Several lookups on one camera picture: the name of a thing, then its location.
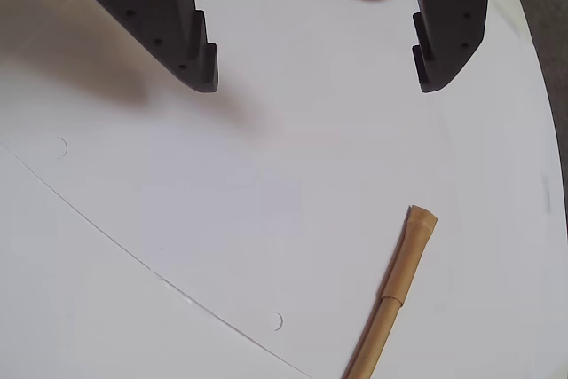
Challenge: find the tan paper pen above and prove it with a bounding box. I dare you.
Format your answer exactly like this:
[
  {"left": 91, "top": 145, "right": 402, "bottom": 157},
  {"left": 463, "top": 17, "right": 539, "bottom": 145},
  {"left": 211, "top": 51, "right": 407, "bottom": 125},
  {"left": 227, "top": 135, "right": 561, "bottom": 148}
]
[{"left": 341, "top": 204, "right": 439, "bottom": 379}]

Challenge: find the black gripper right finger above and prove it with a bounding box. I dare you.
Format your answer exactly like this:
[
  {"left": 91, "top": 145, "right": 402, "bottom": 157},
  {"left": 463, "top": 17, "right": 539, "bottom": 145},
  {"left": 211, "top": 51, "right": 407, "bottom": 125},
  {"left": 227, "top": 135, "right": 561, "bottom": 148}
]
[{"left": 406, "top": 0, "right": 493, "bottom": 94}]

